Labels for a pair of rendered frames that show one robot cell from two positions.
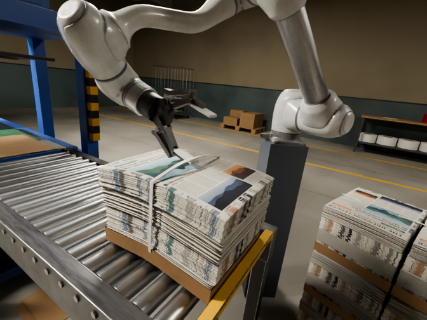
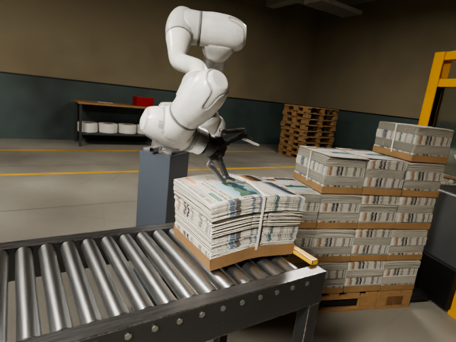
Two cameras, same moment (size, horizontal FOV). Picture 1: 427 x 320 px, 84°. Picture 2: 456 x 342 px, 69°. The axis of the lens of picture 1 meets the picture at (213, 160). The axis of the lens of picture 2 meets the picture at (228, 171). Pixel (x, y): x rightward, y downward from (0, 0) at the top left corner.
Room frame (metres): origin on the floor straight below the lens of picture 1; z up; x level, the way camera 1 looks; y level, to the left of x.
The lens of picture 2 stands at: (0.13, 1.12, 1.34)
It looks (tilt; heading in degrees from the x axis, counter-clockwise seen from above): 13 degrees down; 296
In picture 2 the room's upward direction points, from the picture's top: 7 degrees clockwise
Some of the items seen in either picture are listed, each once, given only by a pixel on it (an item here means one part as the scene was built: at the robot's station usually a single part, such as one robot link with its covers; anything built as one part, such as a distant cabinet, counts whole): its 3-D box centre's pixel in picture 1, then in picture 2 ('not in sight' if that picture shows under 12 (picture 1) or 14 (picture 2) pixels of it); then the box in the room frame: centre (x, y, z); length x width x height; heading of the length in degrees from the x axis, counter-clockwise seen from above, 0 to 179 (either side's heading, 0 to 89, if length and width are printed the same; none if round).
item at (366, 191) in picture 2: not in sight; (364, 184); (0.27, -1.29, 0.86); 0.38 x 0.29 x 0.04; 130
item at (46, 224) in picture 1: (101, 204); (123, 272); (0.80, 0.41, 0.77); 0.47 x 0.05 x 0.05; 150
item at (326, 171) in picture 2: not in sight; (328, 169); (0.49, -1.09, 0.95); 0.38 x 0.29 x 0.23; 133
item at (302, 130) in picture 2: not in sight; (307, 131); (2.23, -7.60, 0.65); 1.26 x 0.86 x 1.30; 64
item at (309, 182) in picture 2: not in sight; (325, 182); (0.49, -1.09, 0.86); 0.38 x 0.29 x 0.04; 133
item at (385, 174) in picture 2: not in sight; (366, 172); (0.27, -1.29, 0.95); 0.38 x 0.29 x 0.23; 130
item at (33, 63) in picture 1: (46, 129); not in sight; (1.87, 1.39, 0.77); 0.09 x 0.09 x 1.55; 60
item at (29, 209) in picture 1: (81, 194); (78, 280); (0.87, 0.53, 0.77); 0.47 x 0.05 x 0.05; 150
